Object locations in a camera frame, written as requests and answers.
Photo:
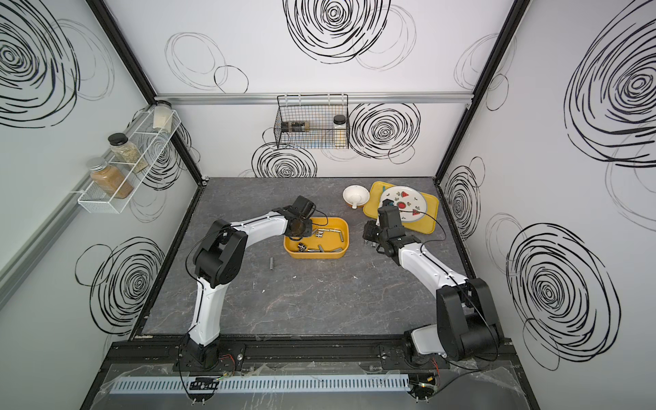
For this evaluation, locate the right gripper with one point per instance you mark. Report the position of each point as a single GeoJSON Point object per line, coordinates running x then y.
{"type": "Point", "coordinates": [368, 230]}

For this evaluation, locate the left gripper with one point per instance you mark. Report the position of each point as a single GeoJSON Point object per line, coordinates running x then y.
{"type": "Point", "coordinates": [309, 226]}

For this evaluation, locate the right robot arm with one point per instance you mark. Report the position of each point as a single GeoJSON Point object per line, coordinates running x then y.
{"type": "Point", "coordinates": [467, 324]}

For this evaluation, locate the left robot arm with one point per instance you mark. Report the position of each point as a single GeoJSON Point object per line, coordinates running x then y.
{"type": "Point", "coordinates": [218, 260]}

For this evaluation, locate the yellow storage box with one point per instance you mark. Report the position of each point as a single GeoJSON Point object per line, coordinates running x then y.
{"type": "Point", "coordinates": [322, 245]}

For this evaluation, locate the long silver socket top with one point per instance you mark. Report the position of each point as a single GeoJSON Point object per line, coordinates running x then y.
{"type": "Point", "coordinates": [331, 230]}

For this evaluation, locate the watermelon pattern plate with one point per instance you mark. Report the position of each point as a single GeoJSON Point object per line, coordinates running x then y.
{"type": "Point", "coordinates": [411, 203]}

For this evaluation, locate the yellow serving tray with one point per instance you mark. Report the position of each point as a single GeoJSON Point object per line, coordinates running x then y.
{"type": "Point", "coordinates": [426, 225]}

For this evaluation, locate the orange white bowl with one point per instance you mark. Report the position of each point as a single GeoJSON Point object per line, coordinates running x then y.
{"type": "Point", "coordinates": [356, 196]}

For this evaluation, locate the dark item in basket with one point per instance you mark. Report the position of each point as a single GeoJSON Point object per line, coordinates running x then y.
{"type": "Point", "coordinates": [295, 127]}

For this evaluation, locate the white jar on shelf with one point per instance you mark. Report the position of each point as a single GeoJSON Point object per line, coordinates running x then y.
{"type": "Point", "coordinates": [163, 116]}

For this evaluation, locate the green herb jar black lid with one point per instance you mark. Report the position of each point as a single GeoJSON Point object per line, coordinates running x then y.
{"type": "Point", "coordinates": [127, 152]}

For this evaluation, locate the brown spice jar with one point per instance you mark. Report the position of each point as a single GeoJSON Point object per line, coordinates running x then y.
{"type": "Point", "coordinates": [109, 178]}

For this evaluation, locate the black wire basket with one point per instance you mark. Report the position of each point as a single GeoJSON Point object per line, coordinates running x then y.
{"type": "Point", "coordinates": [320, 118]}

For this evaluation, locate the jar in wire basket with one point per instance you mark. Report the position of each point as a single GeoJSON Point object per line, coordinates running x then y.
{"type": "Point", "coordinates": [340, 131]}

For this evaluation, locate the aluminium wall rail back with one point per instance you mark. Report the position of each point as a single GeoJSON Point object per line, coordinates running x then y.
{"type": "Point", "coordinates": [317, 98]}

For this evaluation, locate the aluminium wall rail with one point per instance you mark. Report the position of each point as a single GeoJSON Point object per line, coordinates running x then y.
{"type": "Point", "coordinates": [27, 258]}
{"type": "Point", "coordinates": [317, 98]}

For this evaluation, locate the white wire wall shelf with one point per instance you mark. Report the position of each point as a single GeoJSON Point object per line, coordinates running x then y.
{"type": "Point", "coordinates": [149, 187]}

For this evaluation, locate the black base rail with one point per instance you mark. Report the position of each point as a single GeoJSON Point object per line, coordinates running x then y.
{"type": "Point", "coordinates": [244, 353]}

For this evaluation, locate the white slotted cable duct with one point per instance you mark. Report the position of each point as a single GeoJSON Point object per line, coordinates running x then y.
{"type": "Point", "coordinates": [260, 384]}

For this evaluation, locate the left corner frame post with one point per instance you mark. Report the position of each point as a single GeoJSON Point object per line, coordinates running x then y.
{"type": "Point", "coordinates": [111, 29]}

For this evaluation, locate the black corner frame post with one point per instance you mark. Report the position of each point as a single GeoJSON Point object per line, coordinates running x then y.
{"type": "Point", "coordinates": [503, 40]}

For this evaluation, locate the aluminium wall rail left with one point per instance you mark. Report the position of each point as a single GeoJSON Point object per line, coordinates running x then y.
{"type": "Point", "coordinates": [27, 258]}

